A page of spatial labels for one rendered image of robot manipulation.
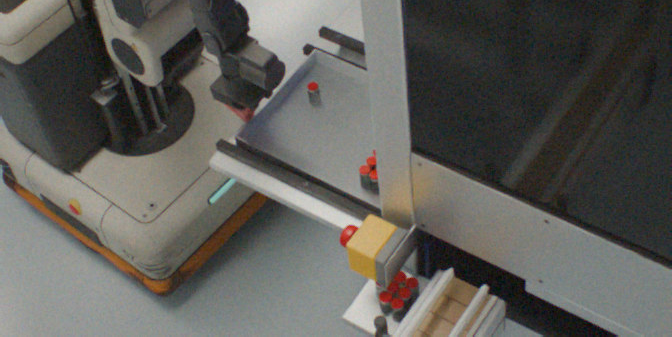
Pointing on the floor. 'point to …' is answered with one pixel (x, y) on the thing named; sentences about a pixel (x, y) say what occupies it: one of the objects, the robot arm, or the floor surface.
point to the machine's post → (390, 93)
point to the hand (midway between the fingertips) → (249, 118)
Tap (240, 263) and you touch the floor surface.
